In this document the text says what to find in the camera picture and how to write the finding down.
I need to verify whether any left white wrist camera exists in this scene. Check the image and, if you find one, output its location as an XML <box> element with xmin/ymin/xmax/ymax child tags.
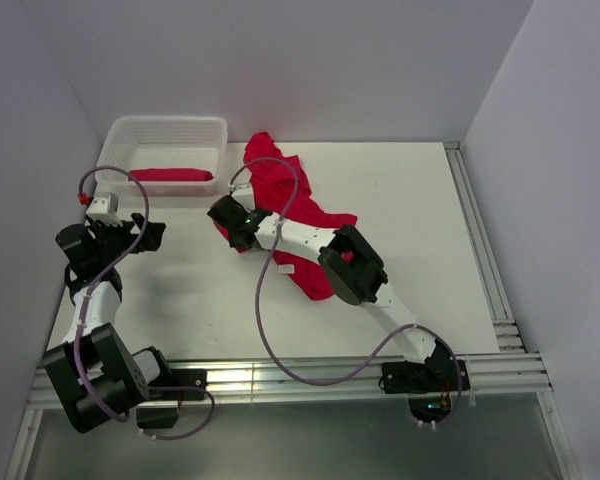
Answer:
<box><xmin>86</xmin><ymin>192</ymin><xmax>122</xmax><ymax>226</ymax></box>

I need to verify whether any red t shirt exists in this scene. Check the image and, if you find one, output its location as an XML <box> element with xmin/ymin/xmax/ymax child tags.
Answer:
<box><xmin>130</xmin><ymin>168</ymin><xmax>214</xmax><ymax>182</ymax></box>
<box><xmin>243</xmin><ymin>132</ymin><xmax>358</xmax><ymax>301</ymax></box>

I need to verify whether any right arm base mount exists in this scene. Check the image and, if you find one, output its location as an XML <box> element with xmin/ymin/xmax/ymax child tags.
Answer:
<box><xmin>378</xmin><ymin>358</ymin><xmax>471</xmax><ymax>426</ymax></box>

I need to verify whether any aluminium right rail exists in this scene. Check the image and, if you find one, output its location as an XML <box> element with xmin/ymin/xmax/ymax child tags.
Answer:
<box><xmin>444</xmin><ymin>142</ymin><xmax>526</xmax><ymax>354</ymax></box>

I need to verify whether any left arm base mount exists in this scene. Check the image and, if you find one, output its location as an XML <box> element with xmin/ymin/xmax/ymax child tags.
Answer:
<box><xmin>136</xmin><ymin>369</ymin><xmax>207</xmax><ymax>434</ymax></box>

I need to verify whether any aluminium front rail frame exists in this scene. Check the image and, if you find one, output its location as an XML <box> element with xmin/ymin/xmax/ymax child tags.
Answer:
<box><xmin>5</xmin><ymin>351</ymin><xmax>582</xmax><ymax>479</ymax></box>

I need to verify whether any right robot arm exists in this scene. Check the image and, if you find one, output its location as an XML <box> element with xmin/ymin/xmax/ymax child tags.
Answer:
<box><xmin>208</xmin><ymin>195</ymin><xmax>457</xmax><ymax>390</ymax></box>

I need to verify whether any rolled red t shirt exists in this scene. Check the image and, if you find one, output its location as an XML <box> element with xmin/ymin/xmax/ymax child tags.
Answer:
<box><xmin>130</xmin><ymin>168</ymin><xmax>214</xmax><ymax>182</ymax></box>

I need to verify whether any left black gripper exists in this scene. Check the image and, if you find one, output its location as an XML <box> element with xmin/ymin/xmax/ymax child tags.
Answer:
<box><xmin>90</xmin><ymin>213</ymin><xmax>165</xmax><ymax>266</ymax></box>

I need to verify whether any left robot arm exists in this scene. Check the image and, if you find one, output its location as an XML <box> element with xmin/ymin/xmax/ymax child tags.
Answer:
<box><xmin>42</xmin><ymin>213</ymin><xmax>175</xmax><ymax>433</ymax></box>

